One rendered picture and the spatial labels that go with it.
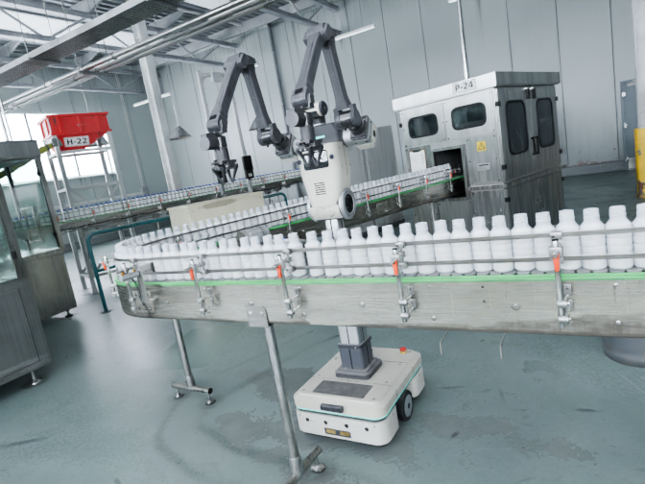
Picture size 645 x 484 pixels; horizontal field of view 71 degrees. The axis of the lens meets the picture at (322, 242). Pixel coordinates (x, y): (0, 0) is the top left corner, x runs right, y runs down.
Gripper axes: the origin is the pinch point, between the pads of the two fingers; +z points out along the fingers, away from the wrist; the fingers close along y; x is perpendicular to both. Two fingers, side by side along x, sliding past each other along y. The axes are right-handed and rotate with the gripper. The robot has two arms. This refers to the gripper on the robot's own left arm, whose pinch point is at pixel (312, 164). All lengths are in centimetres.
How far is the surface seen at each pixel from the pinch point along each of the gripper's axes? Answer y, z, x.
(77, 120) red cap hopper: 290, -140, 588
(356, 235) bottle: -15.4, 27.1, -22.3
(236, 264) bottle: -16, 35, 34
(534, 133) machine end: 420, -3, -38
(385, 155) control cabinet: 646, -14, 235
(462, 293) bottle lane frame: -18, 47, -57
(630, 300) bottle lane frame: -18, 49, -100
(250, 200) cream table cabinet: 311, 21, 293
